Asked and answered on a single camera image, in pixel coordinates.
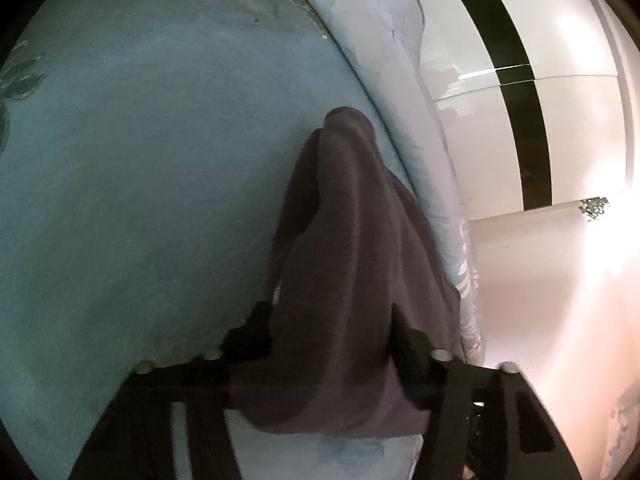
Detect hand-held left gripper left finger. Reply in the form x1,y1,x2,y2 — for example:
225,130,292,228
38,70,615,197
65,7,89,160
70,300,275,480

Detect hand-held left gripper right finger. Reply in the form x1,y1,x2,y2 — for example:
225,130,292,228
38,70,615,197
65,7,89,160
389,302,583,480

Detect dark grey and white sweatshirt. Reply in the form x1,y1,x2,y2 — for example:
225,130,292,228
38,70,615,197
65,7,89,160
220,106,463,436

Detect teal floral blanket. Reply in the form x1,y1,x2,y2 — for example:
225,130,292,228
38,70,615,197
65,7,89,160
0,0,426,480

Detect light blue daisy quilt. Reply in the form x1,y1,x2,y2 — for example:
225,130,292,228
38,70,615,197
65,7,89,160
285,0,487,366

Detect white wardrobe with black stripe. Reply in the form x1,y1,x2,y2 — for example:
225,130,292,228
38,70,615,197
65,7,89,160
400,0,640,221

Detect green plant wall decoration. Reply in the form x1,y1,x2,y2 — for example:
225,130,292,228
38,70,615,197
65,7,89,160
579,196,611,224

